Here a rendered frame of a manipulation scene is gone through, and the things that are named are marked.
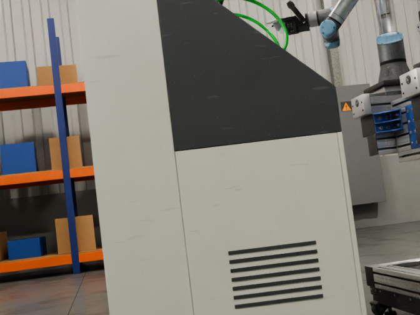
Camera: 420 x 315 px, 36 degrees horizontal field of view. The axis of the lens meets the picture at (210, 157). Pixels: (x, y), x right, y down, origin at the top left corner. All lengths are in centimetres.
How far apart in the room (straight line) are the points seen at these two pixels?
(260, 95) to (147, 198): 52
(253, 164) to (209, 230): 27
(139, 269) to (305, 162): 67
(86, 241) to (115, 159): 555
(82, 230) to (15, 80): 194
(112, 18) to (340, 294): 123
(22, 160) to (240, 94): 583
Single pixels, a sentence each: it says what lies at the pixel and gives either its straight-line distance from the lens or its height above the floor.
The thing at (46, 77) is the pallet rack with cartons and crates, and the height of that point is 235.
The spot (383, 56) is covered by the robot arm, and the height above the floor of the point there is 116.
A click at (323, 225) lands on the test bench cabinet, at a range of 222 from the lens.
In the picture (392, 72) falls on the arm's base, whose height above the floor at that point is 108.
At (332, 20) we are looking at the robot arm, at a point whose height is 137.
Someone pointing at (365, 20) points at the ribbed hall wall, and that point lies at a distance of 1009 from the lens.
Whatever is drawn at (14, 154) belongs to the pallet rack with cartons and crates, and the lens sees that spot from 788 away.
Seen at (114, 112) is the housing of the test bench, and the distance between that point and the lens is 222.
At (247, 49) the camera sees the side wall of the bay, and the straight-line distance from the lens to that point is 225.
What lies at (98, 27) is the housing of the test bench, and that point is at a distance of 229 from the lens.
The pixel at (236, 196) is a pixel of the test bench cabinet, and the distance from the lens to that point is 218.
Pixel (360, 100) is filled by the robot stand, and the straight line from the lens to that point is 290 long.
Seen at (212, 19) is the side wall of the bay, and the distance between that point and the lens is 227.
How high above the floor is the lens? 59
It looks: 4 degrees up
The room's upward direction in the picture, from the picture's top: 7 degrees counter-clockwise
